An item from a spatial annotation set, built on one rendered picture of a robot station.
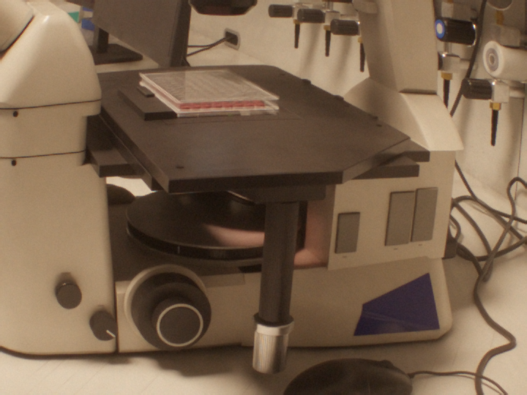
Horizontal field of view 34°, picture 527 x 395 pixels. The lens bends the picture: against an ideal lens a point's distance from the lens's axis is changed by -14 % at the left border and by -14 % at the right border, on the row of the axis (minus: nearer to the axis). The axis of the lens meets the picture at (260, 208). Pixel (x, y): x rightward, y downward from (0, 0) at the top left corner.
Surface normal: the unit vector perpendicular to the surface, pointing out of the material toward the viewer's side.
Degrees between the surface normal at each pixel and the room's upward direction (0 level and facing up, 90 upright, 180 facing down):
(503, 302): 0
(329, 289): 49
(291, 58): 90
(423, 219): 90
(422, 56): 90
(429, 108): 30
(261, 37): 90
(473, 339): 0
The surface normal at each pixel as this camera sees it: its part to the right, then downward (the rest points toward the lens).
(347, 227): 0.36, 0.32
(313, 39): -0.93, 0.06
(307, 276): 0.30, -0.38
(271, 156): 0.07, -0.94
